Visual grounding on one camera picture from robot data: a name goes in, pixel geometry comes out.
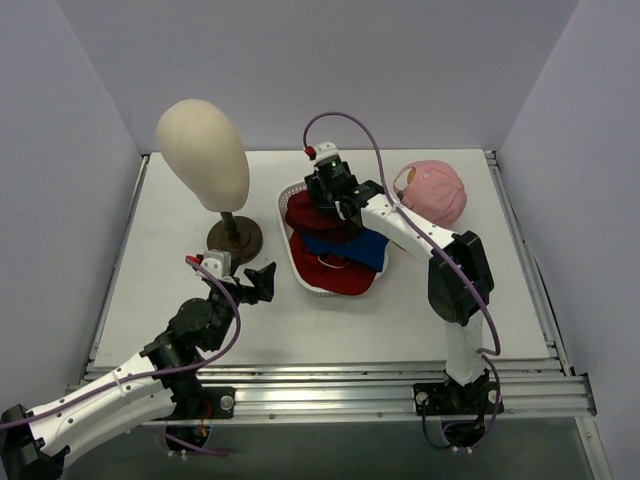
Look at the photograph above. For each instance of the blue bucket hat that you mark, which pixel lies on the blue bucket hat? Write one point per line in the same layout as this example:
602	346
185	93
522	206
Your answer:
367	248

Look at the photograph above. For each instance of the red cap with strap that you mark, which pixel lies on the red cap with strap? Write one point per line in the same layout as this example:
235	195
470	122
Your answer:
334	274

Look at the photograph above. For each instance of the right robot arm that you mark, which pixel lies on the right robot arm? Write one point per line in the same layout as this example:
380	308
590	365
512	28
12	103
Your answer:
459	278

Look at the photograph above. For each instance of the aluminium rail frame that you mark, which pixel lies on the aluminium rail frame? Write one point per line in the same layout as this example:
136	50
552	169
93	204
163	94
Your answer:
309	358

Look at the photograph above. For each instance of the cream mannequin head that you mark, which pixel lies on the cream mannequin head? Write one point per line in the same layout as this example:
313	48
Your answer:
203	148

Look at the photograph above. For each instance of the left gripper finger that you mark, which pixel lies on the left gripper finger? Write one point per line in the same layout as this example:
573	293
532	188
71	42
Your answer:
264	292
264	276

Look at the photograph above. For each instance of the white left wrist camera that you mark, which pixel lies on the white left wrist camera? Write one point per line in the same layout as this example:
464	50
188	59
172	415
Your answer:
217	262

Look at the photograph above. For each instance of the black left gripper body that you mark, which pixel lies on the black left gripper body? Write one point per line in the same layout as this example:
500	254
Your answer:
245	291

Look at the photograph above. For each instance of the dark round mannequin stand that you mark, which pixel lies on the dark round mannequin stand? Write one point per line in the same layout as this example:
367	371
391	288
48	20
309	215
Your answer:
239	235

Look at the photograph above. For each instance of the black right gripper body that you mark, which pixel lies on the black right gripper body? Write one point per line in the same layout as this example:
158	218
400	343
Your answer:
326	195

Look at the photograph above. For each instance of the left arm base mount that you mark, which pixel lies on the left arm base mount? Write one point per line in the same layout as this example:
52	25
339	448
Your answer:
214	403

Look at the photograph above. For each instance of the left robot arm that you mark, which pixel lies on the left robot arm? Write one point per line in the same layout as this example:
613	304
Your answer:
154	383

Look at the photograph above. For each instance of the dark red bucket hat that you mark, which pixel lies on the dark red bucket hat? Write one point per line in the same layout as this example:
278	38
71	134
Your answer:
301	215

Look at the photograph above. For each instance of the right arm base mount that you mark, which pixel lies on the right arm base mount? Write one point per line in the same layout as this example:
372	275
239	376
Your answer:
457	418

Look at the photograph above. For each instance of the white plastic basket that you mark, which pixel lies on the white plastic basket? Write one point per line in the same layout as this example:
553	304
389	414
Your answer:
288	231

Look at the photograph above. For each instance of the pink baseball cap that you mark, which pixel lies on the pink baseball cap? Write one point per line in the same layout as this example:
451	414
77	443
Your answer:
433	190

